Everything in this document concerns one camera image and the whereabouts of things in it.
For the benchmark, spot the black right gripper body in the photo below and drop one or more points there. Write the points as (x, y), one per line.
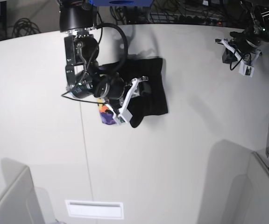
(115, 91)

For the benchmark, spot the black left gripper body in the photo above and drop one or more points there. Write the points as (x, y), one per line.
(245, 42)

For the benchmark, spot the black T-shirt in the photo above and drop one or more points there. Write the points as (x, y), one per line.
(151, 99)

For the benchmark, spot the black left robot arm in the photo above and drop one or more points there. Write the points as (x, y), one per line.
(257, 22)

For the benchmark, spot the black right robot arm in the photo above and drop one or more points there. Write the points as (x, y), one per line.
(77, 18)

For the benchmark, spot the black power strip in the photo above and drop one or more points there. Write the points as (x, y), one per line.
(195, 20)

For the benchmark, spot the blue box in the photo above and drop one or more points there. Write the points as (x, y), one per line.
(128, 3)

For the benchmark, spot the left grey desk partition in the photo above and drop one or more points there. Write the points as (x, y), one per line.
(20, 201)

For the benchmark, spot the grey desk partition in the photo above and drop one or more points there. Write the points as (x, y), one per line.
(253, 206)
(20, 201)

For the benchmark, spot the right grey desk partition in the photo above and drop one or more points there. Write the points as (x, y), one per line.
(253, 206)

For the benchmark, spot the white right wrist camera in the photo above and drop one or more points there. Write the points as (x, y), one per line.
(123, 117)

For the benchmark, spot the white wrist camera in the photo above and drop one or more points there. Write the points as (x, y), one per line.
(123, 117)
(246, 70)

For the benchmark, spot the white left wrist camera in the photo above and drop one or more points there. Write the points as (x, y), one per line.
(246, 70)

